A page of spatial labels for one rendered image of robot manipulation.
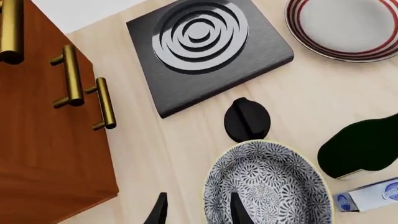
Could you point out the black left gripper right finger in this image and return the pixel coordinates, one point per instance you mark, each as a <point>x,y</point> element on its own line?
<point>241,213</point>

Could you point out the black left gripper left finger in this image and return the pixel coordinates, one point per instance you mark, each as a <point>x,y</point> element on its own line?
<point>159,212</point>

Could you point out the patterned black and white bowl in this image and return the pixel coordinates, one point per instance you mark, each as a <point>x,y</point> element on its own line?
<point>267,184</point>

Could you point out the flat black stove plate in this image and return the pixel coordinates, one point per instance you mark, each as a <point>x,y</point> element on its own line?
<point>214,58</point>

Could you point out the white plate with red rings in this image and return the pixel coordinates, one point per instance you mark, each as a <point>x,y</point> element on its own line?
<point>342,28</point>

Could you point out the round black stove knob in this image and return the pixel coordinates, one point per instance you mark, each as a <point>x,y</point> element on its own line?
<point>247,122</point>

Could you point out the white and blue printed box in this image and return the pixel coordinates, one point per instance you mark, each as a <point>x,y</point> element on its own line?
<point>367,196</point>

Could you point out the wooden cabinet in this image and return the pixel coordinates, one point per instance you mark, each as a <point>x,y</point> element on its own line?
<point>46,140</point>

